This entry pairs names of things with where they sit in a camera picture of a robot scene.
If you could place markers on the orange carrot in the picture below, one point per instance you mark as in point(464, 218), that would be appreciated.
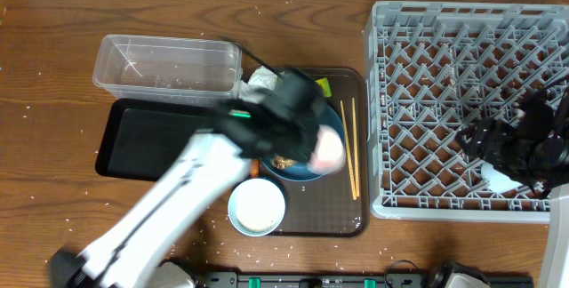
point(255, 169)

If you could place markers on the yellow green snack wrapper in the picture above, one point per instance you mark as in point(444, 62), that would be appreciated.
point(325, 87)

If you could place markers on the light blue cup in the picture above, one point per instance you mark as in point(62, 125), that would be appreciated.
point(496, 181)

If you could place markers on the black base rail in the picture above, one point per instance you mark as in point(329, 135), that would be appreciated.
point(171, 274)

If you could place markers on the pink small cup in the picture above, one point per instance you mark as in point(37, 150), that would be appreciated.
point(329, 155)

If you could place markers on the clear plastic bin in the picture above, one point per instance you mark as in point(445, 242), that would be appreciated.
point(167, 69)

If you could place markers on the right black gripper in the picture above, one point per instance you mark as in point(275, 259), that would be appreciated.
point(482, 139)

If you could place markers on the brown food scrap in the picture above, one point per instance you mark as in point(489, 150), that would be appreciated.
point(282, 163)

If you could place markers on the grey dishwasher rack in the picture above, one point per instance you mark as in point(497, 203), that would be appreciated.
point(433, 68)

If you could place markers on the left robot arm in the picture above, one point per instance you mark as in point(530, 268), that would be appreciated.
point(283, 123)

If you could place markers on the black tray bin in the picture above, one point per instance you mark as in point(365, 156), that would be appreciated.
point(143, 138)

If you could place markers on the white crumpled tissue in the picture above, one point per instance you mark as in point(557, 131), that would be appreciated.
point(260, 81)

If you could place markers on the blue plate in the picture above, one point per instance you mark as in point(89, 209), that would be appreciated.
point(299, 172)

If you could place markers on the light blue rice bowl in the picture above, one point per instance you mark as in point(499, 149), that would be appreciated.
point(256, 207)

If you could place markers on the brown serving tray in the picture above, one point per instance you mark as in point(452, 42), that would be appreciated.
point(324, 207)

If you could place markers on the left wooden chopstick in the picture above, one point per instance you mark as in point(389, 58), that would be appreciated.
point(348, 153)

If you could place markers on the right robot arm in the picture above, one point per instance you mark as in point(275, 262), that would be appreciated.
point(534, 150)

